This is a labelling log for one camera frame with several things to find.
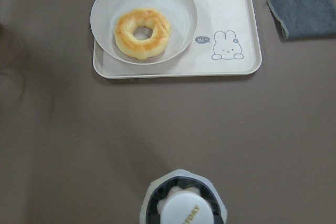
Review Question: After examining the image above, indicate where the white round plate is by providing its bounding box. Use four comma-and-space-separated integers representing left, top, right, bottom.
90, 0, 197, 65

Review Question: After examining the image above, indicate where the glazed donut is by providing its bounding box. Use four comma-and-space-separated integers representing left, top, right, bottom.
114, 8, 172, 60

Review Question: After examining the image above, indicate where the tea bottle robot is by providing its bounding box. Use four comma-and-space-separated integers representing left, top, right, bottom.
139, 169, 228, 223

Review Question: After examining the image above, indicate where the cream rabbit print tray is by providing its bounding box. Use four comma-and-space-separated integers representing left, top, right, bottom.
93, 0, 262, 79

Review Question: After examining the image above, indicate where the grey folded cloth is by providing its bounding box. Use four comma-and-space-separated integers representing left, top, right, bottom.
268, 0, 335, 40

